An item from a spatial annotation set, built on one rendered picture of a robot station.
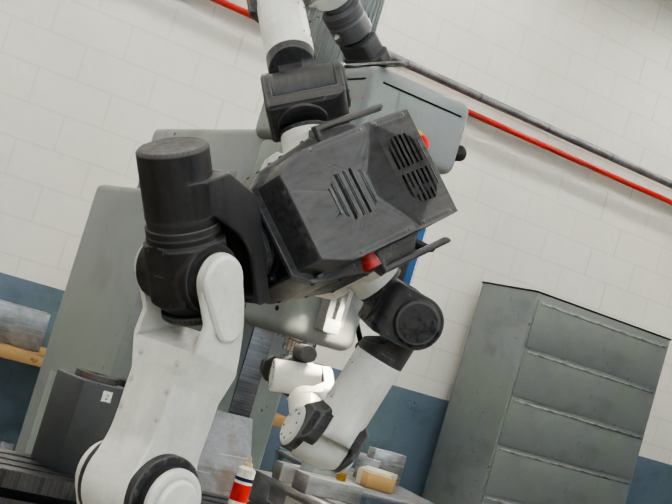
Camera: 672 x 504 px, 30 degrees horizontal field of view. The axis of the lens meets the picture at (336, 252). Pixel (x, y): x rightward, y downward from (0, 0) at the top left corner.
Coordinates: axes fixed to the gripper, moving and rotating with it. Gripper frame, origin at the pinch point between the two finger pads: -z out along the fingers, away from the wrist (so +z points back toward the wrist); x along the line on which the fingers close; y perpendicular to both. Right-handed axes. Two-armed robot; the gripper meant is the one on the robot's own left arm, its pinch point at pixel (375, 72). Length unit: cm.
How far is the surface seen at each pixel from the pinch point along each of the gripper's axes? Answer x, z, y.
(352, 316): 10, -31, -44
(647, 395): -236, -482, 244
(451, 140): 23.6, -10.1, -8.4
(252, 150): -27.3, -7.0, -21.8
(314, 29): -20.6, 7.0, 5.9
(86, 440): -6, -11, -101
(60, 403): -13, -5, -98
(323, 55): -17.1, 2.5, 2.0
